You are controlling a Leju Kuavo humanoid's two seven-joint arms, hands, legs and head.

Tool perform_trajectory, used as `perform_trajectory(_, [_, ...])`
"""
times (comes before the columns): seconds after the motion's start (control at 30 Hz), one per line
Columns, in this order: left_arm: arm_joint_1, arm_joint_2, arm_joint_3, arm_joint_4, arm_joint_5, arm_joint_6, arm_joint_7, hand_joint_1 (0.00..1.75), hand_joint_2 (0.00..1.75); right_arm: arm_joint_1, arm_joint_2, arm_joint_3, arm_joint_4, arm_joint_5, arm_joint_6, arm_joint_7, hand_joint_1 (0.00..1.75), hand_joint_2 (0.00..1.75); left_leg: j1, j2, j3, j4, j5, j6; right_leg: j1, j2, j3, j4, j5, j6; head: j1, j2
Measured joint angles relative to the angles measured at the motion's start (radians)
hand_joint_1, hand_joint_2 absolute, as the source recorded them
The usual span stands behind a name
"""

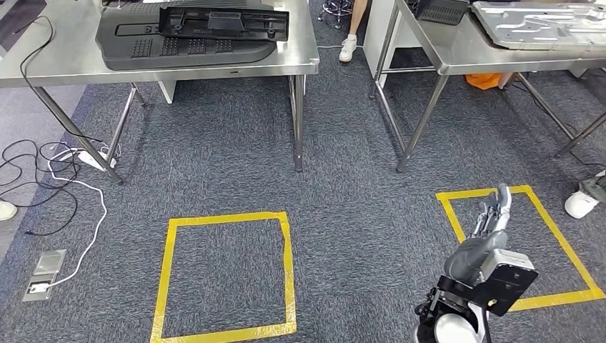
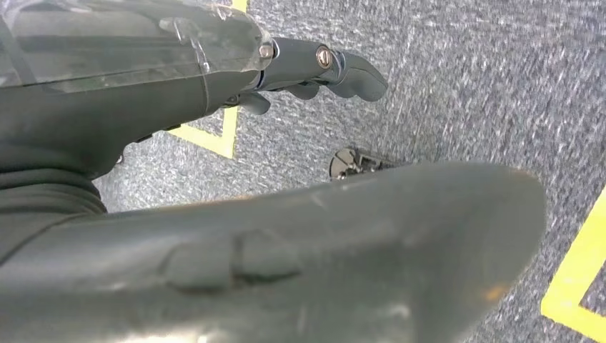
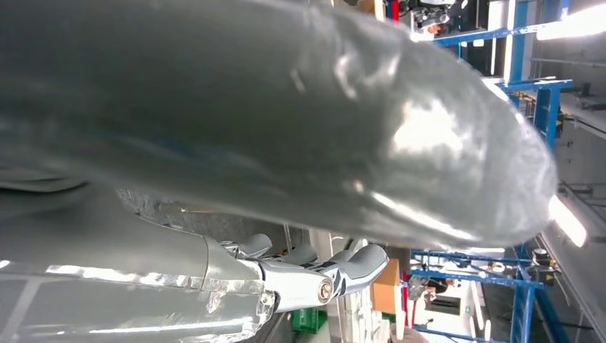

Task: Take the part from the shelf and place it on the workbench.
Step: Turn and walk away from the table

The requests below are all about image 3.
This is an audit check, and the blue metal shelf rack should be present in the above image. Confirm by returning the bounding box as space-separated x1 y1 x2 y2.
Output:
410 245 572 343
433 0 575 151

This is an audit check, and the green plastic crate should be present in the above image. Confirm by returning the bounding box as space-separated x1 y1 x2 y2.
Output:
290 308 329 335

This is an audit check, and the brown cardboard box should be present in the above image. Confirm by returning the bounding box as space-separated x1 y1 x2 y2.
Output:
369 257 404 317

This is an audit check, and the long ceiling light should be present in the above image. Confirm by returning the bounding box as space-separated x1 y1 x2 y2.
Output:
535 4 606 41
547 194 588 249

